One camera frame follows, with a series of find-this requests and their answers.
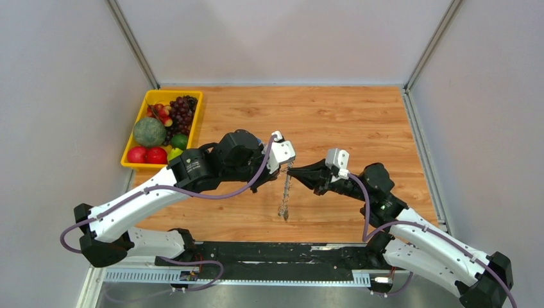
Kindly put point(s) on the red apple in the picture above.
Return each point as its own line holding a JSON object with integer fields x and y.
{"x": 137, "y": 155}
{"x": 156, "y": 155}

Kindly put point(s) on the dark purple grape bunch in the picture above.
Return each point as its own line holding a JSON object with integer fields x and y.
{"x": 183, "y": 111}

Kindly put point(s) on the red apple right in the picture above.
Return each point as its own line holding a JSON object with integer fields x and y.
{"x": 156, "y": 155}

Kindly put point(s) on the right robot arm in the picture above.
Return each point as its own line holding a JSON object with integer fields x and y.
{"x": 406, "y": 240}

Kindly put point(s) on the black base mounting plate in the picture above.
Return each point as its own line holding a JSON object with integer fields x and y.
{"x": 276, "y": 255}

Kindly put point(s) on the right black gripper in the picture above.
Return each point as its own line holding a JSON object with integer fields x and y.
{"x": 317, "y": 176}

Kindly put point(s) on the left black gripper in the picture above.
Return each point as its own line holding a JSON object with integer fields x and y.
{"x": 266, "y": 177}

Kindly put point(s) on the green lime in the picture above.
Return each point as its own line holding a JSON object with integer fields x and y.
{"x": 179, "y": 141}

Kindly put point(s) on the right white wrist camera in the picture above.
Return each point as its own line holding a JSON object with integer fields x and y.
{"x": 337, "y": 161}

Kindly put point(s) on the small red fruits cluster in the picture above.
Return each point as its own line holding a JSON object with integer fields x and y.
{"x": 161, "y": 112}

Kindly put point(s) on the aluminium frame rail front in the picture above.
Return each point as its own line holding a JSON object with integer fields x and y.
{"x": 255, "y": 246}

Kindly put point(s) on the green melon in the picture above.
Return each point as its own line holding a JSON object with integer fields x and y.
{"x": 149, "y": 132}

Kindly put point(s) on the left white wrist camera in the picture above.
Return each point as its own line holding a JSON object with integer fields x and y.
{"x": 281, "y": 152}

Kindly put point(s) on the silver crescent key organizer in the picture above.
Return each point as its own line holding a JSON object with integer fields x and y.
{"x": 283, "y": 209}

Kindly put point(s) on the red apple left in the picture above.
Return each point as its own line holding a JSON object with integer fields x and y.
{"x": 137, "y": 155}

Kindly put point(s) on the yellow plastic fruit tray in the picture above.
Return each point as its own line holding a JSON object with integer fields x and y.
{"x": 164, "y": 96}

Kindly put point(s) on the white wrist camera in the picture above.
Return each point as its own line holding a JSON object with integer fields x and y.
{"x": 337, "y": 161}
{"x": 281, "y": 152}

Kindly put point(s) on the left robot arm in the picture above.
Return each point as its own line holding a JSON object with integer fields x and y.
{"x": 214, "y": 171}

